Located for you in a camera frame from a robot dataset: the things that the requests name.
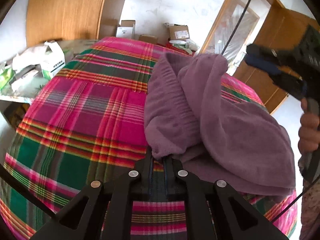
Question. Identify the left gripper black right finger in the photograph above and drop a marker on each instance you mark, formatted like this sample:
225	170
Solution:
214	210

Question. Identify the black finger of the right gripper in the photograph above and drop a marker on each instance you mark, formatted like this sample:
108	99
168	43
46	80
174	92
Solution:
271	54
263	65

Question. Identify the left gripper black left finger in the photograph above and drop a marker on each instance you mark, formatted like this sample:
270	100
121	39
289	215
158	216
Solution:
102	210

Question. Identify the purple fleece garment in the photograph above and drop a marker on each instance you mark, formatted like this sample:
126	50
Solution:
186	116

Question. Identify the plastic curtain with zipper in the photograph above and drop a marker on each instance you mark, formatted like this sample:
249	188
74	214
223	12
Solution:
238	27

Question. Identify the person right hand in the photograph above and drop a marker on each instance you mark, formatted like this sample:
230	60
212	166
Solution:
309	136

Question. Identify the wooden door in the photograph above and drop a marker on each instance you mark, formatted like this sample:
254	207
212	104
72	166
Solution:
282	29

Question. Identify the brown cardboard box with label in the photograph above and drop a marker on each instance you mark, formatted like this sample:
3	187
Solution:
177	32

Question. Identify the pink green plaid bedspread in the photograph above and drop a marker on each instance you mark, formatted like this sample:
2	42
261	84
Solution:
87	123

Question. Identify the white open cardboard box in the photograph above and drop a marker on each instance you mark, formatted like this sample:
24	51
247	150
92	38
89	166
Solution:
126	29

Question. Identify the glass top side table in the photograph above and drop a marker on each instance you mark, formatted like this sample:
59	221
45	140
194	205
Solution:
28	79

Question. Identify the green plastic package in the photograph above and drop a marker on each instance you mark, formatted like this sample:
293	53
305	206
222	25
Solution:
6	75

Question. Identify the white green tissue box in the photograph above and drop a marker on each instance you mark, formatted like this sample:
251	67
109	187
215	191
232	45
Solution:
52	60

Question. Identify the wooden wardrobe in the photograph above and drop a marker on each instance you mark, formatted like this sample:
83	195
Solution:
71	19

